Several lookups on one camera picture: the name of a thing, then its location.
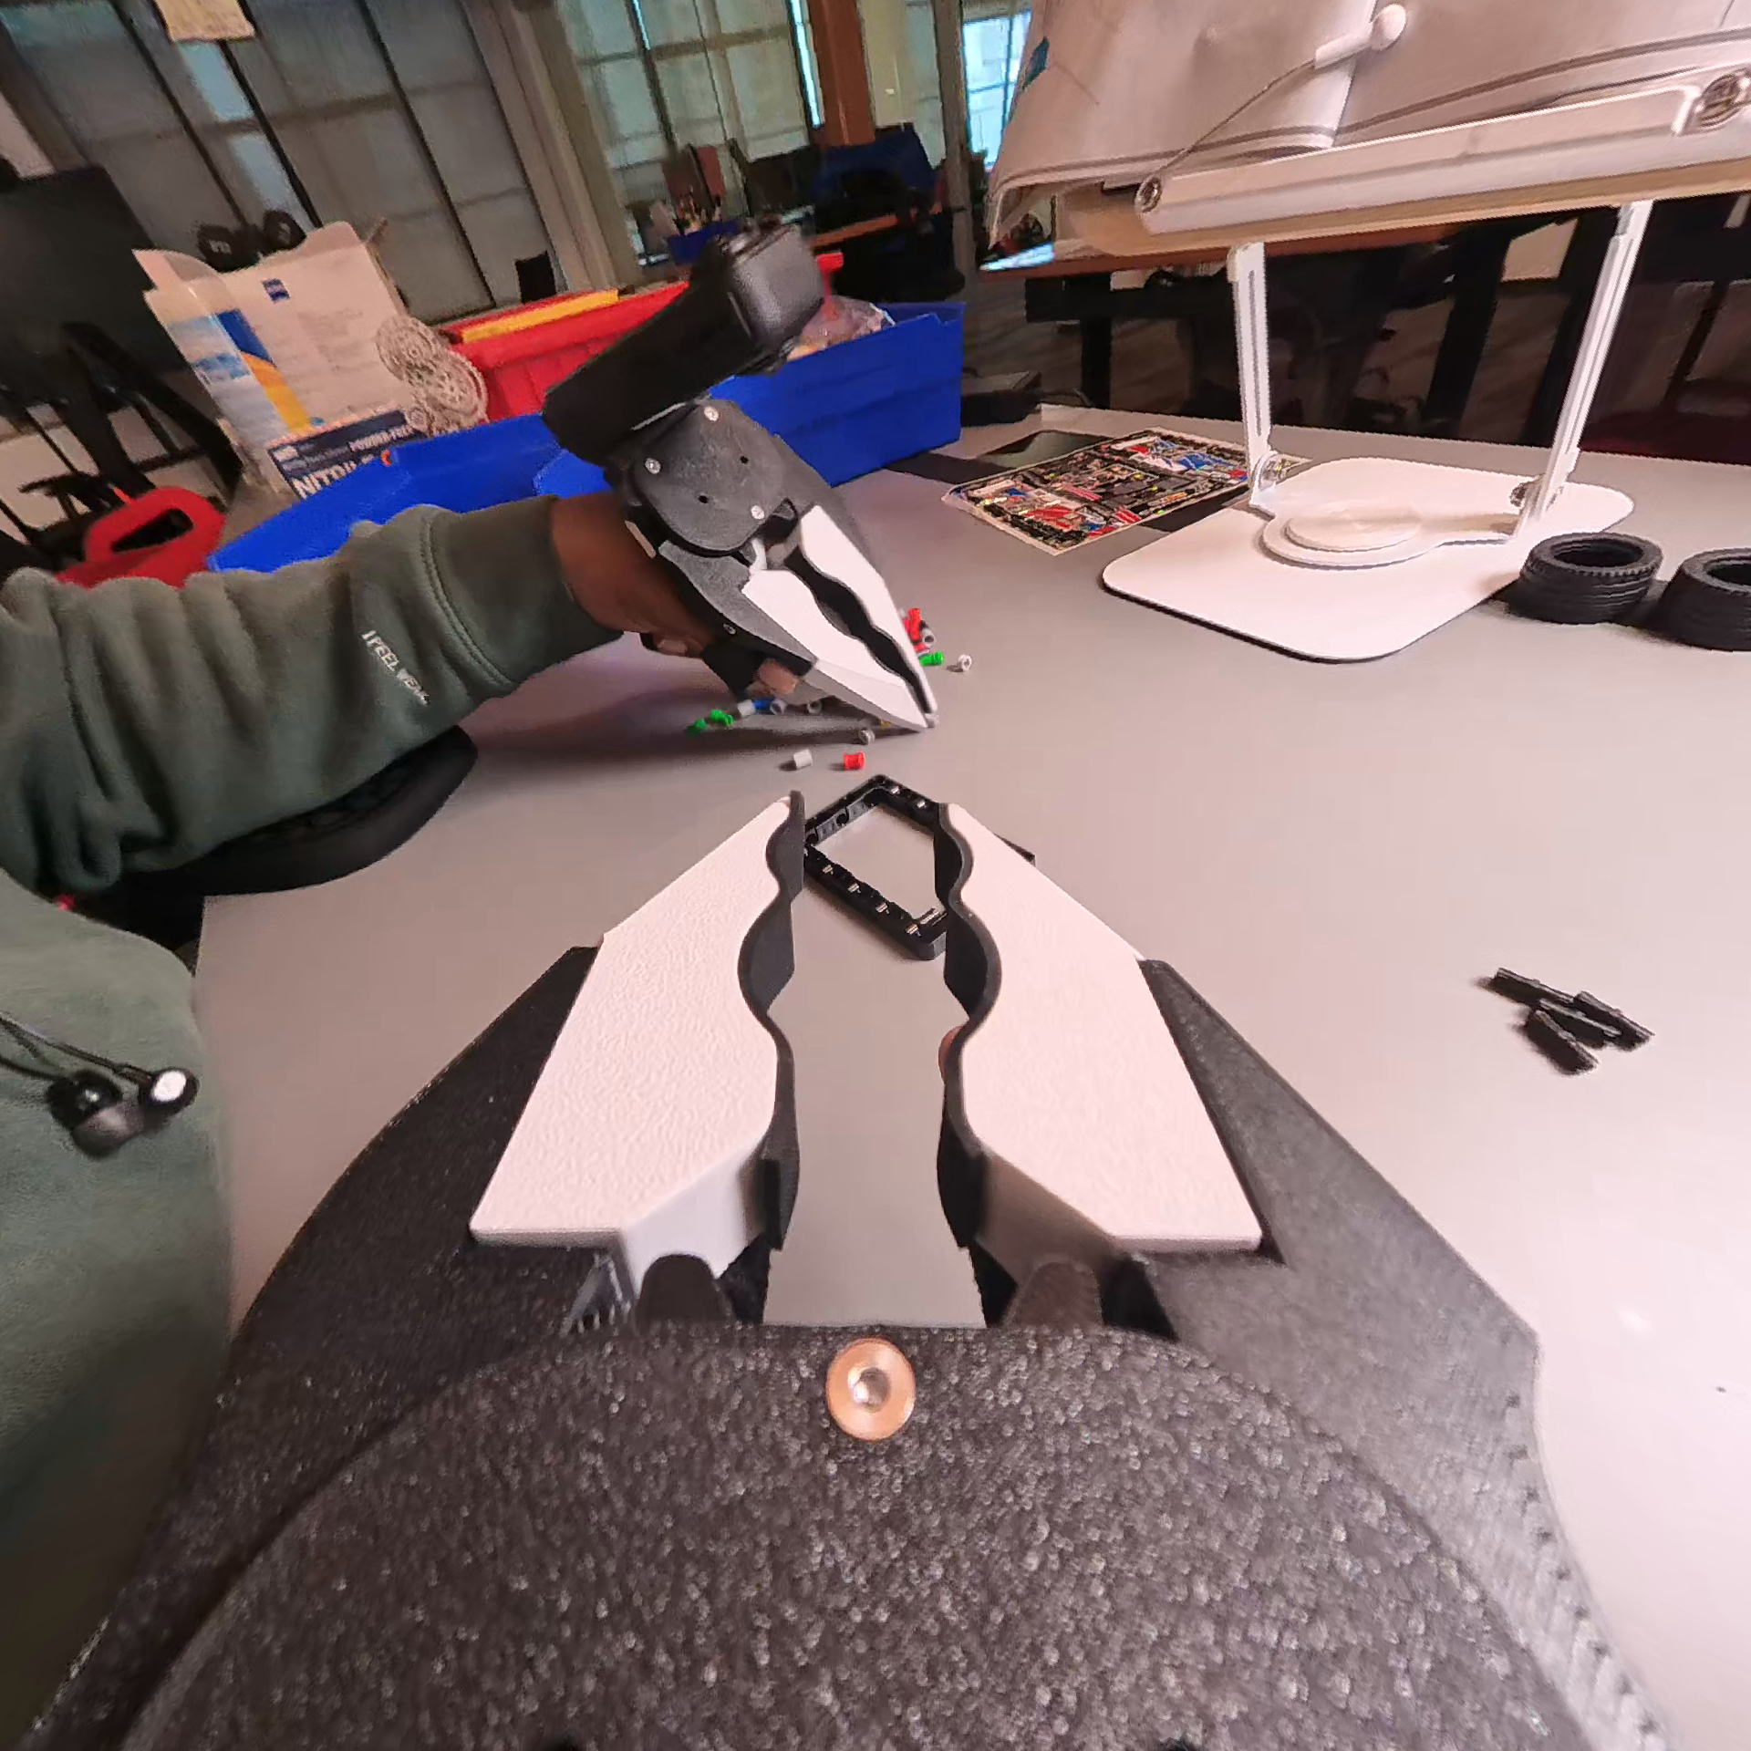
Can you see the red plastic container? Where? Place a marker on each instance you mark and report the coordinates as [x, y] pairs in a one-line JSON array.
[[178, 528]]

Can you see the person's green sweatshirt torso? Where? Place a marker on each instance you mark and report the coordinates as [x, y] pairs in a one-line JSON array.
[[97, 1299]]

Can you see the red plastic bin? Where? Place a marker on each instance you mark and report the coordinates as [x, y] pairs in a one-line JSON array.
[[547, 355]]

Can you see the white cardboard box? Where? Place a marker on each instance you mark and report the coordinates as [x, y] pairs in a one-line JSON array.
[[315, 314]]

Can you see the pile of small lego pieces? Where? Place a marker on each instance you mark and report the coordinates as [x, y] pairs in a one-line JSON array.
[[921, 632]]

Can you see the black wrist rest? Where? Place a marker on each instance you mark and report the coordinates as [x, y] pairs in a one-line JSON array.
[[342, 807]]

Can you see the black rectangular lego frame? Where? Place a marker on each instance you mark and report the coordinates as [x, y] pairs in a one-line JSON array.
[[856, 804]]

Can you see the blue white glove box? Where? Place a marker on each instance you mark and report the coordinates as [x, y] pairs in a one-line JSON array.
[[329, 458]]

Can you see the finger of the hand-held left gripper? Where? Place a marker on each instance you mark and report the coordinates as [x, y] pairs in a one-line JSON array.
[[871, 589], [823, 642]]

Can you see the clear plastic bag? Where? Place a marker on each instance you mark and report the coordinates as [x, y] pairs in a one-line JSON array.
[[849, 322]]

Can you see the person's left hand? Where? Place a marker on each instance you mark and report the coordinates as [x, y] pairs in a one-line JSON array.
[[616, 560]]

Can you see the person's left forearm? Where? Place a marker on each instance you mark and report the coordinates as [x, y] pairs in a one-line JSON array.
[[247, 683]]

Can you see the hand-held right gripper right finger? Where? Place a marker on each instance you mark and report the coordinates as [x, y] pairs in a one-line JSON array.
[[1095, 1095]]

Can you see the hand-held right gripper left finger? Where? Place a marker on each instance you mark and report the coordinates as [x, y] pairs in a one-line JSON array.
[[642, 1095]]

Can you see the black power adapter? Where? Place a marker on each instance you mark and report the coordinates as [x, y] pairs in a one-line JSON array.
[[1006, 396]]

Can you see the white adjustable stand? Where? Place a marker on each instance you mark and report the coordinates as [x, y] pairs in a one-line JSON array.
[[1369, 603]]

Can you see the black rubber tyre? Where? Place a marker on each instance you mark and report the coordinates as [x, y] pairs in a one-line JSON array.
[[1711, 603], [1588, 574]]

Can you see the lego sticker sheet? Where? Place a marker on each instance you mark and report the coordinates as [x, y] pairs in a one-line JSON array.
[[1095, 492]]

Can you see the white lattice wheels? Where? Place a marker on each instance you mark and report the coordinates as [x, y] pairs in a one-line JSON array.
[[425, 376]]

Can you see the black lego pin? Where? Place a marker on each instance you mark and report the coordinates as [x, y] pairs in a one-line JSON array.
[[1561, 1047], [1527, 984], [1616, 1019], [1573, 1024]]

